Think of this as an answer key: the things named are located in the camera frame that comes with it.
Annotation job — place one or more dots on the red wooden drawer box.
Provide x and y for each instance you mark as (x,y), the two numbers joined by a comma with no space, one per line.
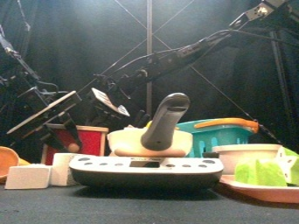
(91,143)

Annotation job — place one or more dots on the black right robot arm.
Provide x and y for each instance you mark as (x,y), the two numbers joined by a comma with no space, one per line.
(187,54)

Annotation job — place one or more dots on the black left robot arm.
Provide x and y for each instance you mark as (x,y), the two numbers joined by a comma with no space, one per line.
(21,65)

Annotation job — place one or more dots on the cream plastic bowl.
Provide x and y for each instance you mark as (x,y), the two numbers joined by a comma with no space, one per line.
(124,140)

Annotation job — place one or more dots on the white block with round dent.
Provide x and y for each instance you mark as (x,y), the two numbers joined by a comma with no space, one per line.
(61,169)

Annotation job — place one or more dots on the orange bowl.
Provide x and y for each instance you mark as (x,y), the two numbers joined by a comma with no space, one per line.
(7,163)

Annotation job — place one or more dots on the plain white block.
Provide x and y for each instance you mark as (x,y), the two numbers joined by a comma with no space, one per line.
(27,177)

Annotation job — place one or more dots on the white kitchen scale black top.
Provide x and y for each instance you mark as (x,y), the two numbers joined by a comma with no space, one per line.
(116,167)

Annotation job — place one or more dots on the thin diagonal brace rod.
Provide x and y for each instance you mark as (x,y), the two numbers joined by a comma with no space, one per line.
(217,87)
(132,49)

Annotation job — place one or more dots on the white round bowl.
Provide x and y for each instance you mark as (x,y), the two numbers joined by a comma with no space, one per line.
(240,154)

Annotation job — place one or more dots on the green toy lettuce leaf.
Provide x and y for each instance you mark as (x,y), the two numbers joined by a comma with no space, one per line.
(260,175)

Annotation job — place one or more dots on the pink tray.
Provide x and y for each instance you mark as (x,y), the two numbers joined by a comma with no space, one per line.
(264,194)

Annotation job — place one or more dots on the white green toy vegetable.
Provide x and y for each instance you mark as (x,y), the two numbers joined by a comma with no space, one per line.
(290,166)

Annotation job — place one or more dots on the vertical metal frame pole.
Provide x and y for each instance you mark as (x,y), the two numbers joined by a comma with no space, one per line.
(148,26)

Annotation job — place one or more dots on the dark frame post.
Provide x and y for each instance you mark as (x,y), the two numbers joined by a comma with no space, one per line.
(280,87)

